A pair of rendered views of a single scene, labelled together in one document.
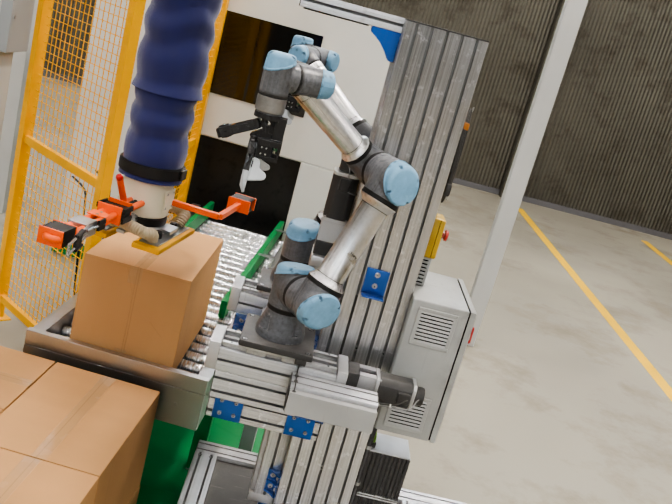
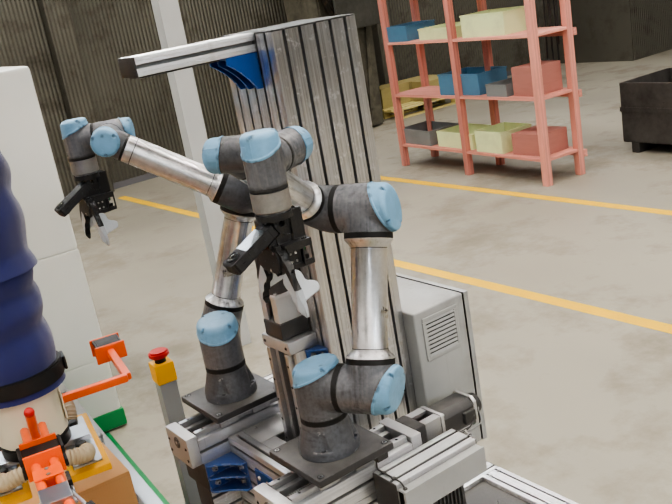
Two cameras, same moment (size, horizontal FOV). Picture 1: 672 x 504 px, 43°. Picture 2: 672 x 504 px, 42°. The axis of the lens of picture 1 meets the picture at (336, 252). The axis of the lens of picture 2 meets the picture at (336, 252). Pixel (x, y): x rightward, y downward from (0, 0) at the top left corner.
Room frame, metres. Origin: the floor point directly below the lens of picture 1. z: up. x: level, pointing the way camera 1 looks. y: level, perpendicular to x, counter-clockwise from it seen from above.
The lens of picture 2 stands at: (0.67, 0.98, 2.11)
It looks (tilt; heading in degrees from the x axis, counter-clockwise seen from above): 17 degrees down; 330
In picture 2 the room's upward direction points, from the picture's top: 10 degrees counter-clockwise
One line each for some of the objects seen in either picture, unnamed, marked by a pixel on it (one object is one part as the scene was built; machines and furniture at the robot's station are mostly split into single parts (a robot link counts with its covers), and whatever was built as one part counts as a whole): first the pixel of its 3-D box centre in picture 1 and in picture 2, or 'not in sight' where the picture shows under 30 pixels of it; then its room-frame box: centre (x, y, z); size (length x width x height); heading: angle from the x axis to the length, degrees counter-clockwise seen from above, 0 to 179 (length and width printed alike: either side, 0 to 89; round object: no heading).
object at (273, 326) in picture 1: (283, 319); (326, 428); (2.40, 0.10, 1.09); 0.15 x 0.15 x 0.10
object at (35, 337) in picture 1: (116, 360); not in sight; (2.84, 0.68, 0.58); 0.70 x 0.03 x 0.06; 88
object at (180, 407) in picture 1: (111, 386); not in sight; (2.84, 0.68, 0.47); 0.70 x 0.03 x 0.15; 88
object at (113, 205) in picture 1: (114, 211); (42, 456); (2.58, 0.72, 1.22); 0.10 x 0.08 x 0.06; 83
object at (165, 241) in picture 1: (165, 233); (78, 440); (2.82, 0.59, 1.12); 0.34 x 0.10 x 0.05; 173
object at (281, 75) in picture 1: (278, 74); (263, 160); (2.14, 0.25, 1.82); 0.09 x 0.08 x 0.11; 123
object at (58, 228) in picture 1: (57, 233); not in sight; (2.23, 0.77, 1.22); 0.08 x 0.07 x 0.05; 173
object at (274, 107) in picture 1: (270, 105); (270, 201); (2.14, 0.26, 1.74); 0.08 x 0.08 x 0.05
